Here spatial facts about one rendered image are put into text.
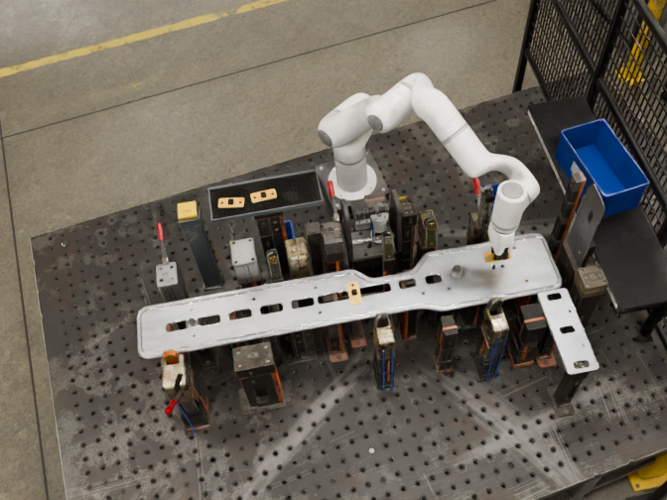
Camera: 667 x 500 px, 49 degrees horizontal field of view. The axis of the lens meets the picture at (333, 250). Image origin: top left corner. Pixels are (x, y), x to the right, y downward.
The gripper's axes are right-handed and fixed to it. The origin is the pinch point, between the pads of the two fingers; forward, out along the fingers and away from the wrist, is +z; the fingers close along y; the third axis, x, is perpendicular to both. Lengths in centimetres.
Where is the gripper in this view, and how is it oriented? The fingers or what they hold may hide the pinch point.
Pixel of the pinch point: (497, 251)
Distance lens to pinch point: 240.3
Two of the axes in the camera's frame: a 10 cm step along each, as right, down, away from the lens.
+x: 9.8, -1.8, 0.5
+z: 0.5, 5.5, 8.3
